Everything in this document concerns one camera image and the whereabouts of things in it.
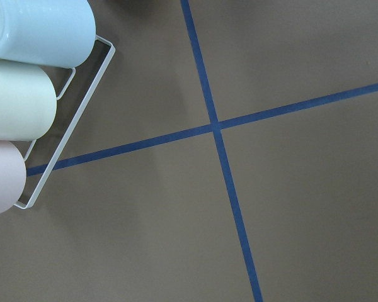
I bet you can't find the white wire cup rack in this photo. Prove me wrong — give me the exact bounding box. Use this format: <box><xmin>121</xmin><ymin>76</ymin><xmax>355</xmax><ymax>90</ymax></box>
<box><xmin>15</xmin><ymin>35</ymin><xmax>116</xmax><ymax>210</ymax></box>

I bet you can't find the light blue cup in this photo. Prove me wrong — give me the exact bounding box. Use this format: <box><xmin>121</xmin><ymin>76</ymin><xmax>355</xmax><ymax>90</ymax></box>
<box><xmin>0</xmin><ymin>1</ymin><xmax>96</xmax><ymax>68</ymax></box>

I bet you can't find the white cup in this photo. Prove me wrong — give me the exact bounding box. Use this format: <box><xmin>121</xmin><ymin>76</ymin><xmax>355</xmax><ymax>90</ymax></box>
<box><xmin>0</xmin><ymin>60</ymin><xmax>57</xmax><ymax>141</ymax></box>

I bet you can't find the pink cup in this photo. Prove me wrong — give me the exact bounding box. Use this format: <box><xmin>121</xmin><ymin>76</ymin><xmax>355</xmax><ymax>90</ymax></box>
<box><xmin>0</xmin><ymin>141</ymin><xmax>26</xmax><ymax>214</ymax></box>

